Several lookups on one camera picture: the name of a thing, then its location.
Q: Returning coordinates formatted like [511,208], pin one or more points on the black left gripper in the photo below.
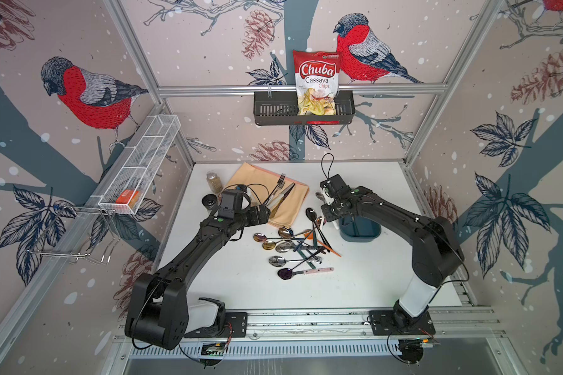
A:
[256,219]

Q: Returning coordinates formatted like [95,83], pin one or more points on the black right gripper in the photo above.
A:
[327,216]

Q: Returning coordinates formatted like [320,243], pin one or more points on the white ceramic spoon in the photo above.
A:
[331,215]

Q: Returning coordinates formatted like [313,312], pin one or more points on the teal plastic storage box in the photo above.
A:
[359,229]

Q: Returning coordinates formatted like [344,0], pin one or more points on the black spoon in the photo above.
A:
[312,216]

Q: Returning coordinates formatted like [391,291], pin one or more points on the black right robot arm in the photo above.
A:
[436,253]

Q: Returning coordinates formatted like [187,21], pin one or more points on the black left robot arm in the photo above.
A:
[159,313]

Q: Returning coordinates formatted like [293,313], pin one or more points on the rainbow spoon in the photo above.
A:
[261,238]

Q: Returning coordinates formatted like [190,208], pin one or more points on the gold spoon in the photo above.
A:
[281,246]

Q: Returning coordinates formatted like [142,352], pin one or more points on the silver spoon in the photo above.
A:
[280,261]

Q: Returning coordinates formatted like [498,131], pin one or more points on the small red box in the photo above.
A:
[128,197]

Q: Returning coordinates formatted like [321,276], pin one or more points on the black round lid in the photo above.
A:
[210,201]

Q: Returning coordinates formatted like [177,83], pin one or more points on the brown spice jar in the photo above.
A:
[214,182]

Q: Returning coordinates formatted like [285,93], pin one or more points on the silver fork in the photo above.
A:
[279,185]

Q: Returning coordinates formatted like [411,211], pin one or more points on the peach cloth napkin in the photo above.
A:
[263,182]

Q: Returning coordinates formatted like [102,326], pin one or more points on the red Chuba chips bag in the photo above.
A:
[317,82]

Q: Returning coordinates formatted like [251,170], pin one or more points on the orange handled spoon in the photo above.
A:
[326,246]

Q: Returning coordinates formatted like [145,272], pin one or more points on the purple spoon pink handle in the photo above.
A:
[287,274]

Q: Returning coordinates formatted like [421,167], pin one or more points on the black wall basket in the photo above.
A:
[281,108]

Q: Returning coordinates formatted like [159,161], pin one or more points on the clear wire wall shelf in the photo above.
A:
[142,164]

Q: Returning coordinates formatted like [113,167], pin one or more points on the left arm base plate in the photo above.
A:
[234,325]

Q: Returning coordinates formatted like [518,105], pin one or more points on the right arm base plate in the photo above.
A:
[386,322]

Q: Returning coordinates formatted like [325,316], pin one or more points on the wire hook rack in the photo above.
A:
[79,233]

